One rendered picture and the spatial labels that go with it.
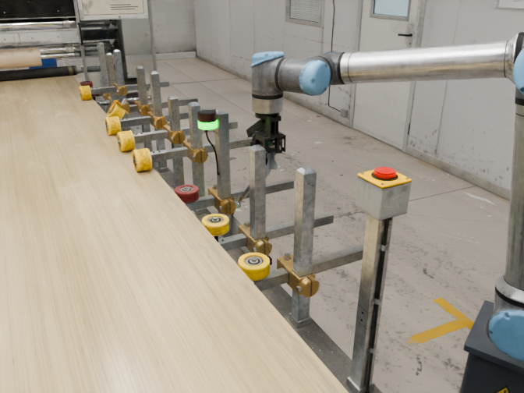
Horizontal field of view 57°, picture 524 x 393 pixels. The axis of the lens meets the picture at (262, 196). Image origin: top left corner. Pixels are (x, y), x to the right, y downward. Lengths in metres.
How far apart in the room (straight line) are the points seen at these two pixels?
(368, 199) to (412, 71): 0.51
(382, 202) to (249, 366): 0.38
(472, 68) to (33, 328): 1.13
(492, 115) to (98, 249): 3.33
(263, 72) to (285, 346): 0.74
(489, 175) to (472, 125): 0.42
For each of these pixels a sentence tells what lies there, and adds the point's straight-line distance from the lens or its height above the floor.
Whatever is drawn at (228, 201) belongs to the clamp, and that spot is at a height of 0.87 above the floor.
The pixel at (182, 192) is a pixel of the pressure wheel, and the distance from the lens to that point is 1.59.
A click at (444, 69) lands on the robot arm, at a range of 1.30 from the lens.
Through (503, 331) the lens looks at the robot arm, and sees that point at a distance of 1.31.
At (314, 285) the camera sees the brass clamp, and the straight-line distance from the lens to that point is 1.24.
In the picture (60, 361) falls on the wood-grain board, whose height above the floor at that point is 0.90.
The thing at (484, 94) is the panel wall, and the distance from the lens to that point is 4.14.
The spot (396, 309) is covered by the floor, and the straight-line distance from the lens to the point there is 2.62.
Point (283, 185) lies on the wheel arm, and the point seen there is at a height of 0.85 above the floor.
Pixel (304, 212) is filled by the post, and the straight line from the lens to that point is 1.14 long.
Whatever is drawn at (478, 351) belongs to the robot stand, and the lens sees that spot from 1.54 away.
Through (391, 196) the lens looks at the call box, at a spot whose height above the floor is 1.20.
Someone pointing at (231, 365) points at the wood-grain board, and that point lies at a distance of 0.94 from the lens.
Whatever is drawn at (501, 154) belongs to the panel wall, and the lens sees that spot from 4.08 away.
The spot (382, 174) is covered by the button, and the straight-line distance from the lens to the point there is 0.88.
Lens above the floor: 1.55
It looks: 25 degrees down
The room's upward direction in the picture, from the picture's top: straight up
